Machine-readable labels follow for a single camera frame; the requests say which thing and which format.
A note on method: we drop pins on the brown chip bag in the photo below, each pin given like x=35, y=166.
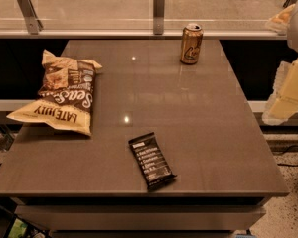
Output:
x=66, y=96

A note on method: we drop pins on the middle metal rail bracket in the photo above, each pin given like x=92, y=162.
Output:
x=158, y=16

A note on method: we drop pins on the grey table drawer front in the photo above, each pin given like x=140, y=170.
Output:
x=147, y=217

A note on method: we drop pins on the left metal rail bracket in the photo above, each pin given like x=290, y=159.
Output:
x=32, y=21

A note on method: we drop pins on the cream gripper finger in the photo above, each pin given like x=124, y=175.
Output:
x=279, y=22
x=283, y=102

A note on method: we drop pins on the glass railing panel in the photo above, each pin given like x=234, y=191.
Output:
x=220, y=19

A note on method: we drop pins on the green packet under table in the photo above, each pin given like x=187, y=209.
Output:
x=19, y=229

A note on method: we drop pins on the black snack bar wrapper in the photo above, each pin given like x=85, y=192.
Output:
x=151, y=161

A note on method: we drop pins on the orange soda can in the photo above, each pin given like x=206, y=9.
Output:
x=191, y=43

